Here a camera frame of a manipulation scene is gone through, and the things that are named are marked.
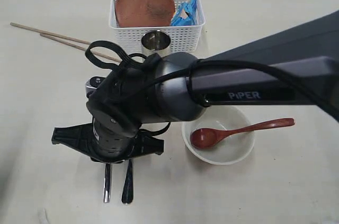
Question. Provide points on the brown wooden spoon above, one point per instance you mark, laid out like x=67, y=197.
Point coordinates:
x=207, y=137

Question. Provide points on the steel cup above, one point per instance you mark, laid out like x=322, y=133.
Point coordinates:
x=156, y=41

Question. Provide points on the white perforated plastic basket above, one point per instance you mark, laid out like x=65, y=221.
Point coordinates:
x=175, y=38

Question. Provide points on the steel fork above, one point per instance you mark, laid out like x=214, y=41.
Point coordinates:
x=128, y=191

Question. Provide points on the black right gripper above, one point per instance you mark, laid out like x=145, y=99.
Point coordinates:
x=103, y=145

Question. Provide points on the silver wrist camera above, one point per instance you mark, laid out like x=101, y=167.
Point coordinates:
x=92, y=84

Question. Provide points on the grey ceramic bowl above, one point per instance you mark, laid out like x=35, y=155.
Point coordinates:
x=231, y=150

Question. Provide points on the steel table knife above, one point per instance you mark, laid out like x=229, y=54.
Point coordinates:
x=107, y=183

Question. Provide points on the blue snack packet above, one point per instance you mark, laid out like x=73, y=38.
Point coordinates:
x=186, y=14

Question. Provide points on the wooden chopstick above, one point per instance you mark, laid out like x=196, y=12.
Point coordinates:
x=48, y=33
x=79, y=47

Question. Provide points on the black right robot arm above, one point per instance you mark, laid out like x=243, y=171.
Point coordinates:
x=298, y=66

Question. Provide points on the brown wooden plate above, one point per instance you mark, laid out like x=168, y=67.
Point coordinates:
x=144, y=13

